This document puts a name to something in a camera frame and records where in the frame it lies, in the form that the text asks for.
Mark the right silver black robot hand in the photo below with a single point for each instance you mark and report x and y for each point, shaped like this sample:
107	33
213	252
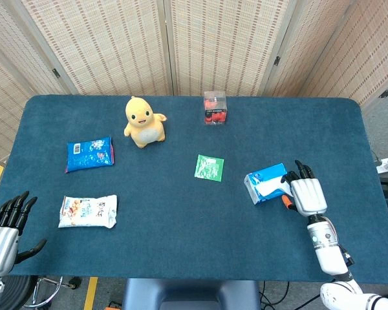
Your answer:
307	193

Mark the blue table mat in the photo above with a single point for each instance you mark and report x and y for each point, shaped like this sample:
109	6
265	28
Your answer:
187	200

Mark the white snack bag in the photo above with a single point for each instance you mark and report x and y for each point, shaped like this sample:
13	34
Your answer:
89	211

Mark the green sachet packet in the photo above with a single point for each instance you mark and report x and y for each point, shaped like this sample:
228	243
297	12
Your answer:
209	168

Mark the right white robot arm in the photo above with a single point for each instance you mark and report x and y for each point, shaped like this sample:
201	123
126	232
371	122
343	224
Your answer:
336	258

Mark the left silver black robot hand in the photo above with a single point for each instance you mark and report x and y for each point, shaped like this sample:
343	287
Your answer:
1	235

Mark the blue snack bag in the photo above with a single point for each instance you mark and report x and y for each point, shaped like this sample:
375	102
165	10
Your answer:
90	154

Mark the chrome stool base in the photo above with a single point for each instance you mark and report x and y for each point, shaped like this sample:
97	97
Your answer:
47	290

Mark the yellow plush dinosaur toy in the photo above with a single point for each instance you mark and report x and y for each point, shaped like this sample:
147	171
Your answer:
144	124

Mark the woven folding screen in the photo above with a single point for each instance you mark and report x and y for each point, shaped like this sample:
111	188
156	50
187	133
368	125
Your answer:
194	45

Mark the clear box with red items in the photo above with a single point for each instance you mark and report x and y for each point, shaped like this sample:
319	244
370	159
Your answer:
215	112

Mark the blue white tissue pack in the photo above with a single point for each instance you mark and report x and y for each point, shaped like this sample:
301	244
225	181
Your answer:
265	184

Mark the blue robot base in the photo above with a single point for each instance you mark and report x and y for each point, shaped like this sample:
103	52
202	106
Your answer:
190	294

